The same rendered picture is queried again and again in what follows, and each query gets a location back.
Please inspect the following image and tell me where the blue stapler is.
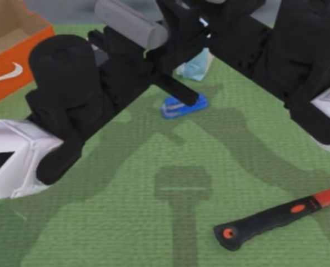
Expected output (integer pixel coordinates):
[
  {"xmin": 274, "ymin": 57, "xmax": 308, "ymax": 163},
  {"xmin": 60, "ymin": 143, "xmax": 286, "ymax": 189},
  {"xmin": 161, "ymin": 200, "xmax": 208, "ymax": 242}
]
[{"xmin": 159, "ymin": 93, "xmax": 211, "ymax": 120}]

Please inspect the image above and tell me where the green mat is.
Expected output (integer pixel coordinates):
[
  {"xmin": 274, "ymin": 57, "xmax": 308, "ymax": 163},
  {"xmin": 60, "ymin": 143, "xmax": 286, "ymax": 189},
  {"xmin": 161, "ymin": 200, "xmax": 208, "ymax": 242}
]
[{"xmin": 0, "ymin": 23, "xmax": 330, "ymax": 267}]

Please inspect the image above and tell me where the orange shoe box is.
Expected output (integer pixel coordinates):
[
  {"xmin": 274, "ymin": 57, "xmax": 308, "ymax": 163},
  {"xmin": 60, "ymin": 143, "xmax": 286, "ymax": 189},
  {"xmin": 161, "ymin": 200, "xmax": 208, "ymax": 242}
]
[{"xmin": 0, "ymin": 0, "xmax": 56, "ymax": 109}]

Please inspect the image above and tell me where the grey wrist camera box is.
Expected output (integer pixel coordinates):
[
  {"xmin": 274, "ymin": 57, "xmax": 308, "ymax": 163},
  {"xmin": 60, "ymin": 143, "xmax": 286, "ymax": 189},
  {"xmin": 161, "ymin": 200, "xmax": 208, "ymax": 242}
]
[{"xmin": 94, "ymin": 0, "xmax": 170, "ymax": 51}]

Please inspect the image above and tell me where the black and orange hammer handle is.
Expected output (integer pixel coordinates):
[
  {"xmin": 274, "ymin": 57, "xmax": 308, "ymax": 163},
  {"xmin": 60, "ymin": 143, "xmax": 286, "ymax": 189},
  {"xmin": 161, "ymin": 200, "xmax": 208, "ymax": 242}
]
[{"xmin": 212, "ymin": 183, "xmax": 330, "ymax": 253}]

